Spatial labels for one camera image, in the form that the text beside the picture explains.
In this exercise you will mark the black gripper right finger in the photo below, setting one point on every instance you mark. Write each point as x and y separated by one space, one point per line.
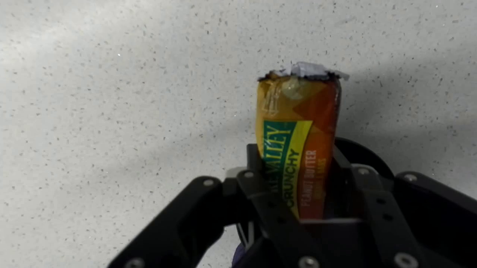
422 224

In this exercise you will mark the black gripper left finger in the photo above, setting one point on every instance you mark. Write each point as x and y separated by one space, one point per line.
199 218

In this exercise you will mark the yellow orange candy bar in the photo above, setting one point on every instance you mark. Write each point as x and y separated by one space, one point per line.
299 128

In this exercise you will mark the purple cloth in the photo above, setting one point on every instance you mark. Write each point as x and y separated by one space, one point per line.
241 255

